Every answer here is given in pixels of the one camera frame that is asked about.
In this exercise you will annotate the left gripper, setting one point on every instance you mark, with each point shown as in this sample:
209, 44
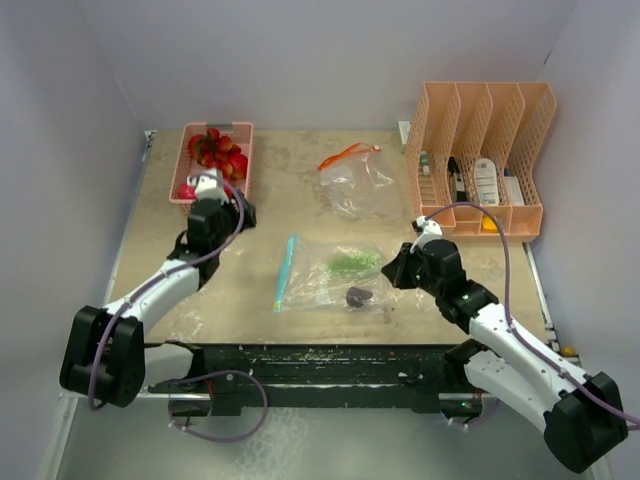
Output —
250, 218

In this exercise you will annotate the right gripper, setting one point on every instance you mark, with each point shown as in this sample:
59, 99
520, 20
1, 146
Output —
396, 269

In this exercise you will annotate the large pink red apple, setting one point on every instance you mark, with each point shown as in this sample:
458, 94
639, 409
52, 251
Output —
187, 192

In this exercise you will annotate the green fake grape bunch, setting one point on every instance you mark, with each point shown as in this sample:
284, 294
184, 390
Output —
347, 263

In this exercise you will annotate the dark red fake fig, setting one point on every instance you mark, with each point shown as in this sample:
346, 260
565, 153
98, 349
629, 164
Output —
357, 297

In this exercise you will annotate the red fake apple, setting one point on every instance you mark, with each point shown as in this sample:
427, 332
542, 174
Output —
239, 166

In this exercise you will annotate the bunch of small red fruits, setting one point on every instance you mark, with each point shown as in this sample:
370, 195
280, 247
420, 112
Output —
212, 150

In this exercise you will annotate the pink perforated plastic basket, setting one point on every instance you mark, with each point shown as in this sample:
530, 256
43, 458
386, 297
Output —
241, 133

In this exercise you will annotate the blue zip bag small fruits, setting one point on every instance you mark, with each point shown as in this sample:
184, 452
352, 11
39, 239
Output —
304, 284

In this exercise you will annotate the orange zip bag with apples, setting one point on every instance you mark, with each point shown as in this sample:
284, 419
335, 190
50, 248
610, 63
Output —
358, 183

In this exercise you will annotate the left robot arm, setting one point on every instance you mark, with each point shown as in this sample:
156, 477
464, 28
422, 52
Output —
106, 358

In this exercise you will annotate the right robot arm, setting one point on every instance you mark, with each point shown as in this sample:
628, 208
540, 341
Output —
578, 414

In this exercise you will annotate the yellow object in organizer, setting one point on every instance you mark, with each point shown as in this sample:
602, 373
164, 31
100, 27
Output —
488, 225

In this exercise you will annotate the black item in organizer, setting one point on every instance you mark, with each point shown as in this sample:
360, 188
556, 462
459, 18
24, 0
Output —
456, 183

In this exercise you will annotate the small green capped bottle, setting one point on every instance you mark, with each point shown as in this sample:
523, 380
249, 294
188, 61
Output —
424, 163

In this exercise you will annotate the white bottle in organizer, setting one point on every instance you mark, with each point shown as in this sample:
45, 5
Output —
486, 180

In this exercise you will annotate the white box in organizer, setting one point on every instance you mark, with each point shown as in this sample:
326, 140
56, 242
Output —
514, 190

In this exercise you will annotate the white box behind organizer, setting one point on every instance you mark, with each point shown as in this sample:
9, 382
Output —
404, 129

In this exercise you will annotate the orange desk file organizer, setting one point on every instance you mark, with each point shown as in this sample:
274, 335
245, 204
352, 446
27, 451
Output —
506, 122

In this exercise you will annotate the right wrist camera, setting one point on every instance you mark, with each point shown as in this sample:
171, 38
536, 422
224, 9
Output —
426, 231

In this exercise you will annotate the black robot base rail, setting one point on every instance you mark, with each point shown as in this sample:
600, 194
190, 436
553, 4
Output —
416, 377

